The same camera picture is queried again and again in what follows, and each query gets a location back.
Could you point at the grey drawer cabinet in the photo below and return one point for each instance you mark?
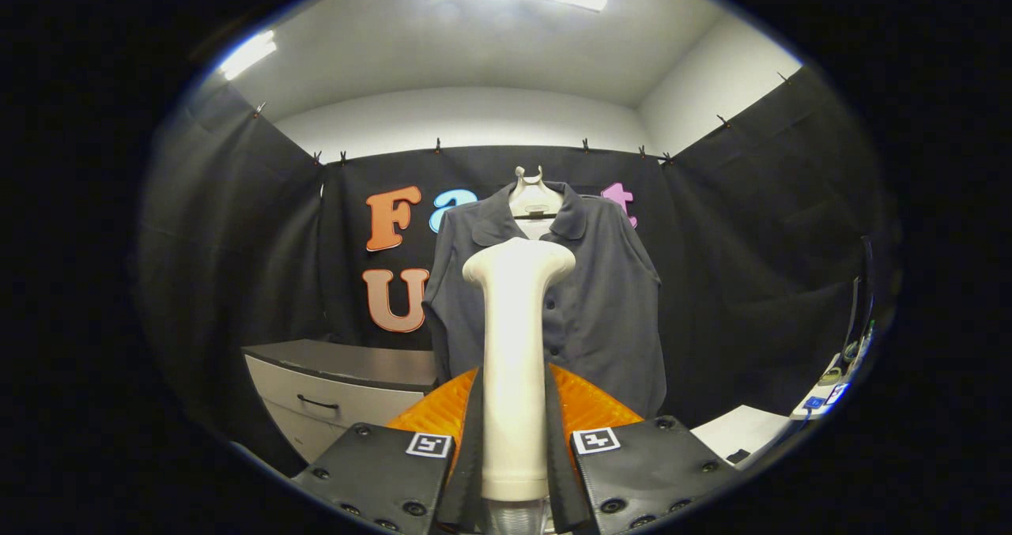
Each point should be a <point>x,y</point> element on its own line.
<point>316,381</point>

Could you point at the white garment steamer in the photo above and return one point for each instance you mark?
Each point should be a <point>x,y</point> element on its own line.
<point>514,361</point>

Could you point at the small black object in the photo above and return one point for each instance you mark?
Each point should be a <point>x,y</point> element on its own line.
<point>738,456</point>

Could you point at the small ceiling light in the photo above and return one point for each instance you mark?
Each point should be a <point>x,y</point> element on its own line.
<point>247,53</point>

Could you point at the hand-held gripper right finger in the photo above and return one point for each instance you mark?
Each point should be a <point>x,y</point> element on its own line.
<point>640,472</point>

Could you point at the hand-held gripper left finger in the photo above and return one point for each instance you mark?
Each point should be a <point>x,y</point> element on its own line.
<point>395,476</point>

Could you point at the white side table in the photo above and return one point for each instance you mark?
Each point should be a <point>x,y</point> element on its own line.
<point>743,428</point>

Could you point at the white mannequin torso stand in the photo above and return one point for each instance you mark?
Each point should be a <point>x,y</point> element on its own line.
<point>534,199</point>

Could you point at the grey button-up shirt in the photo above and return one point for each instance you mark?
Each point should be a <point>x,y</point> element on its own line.
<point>609,314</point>

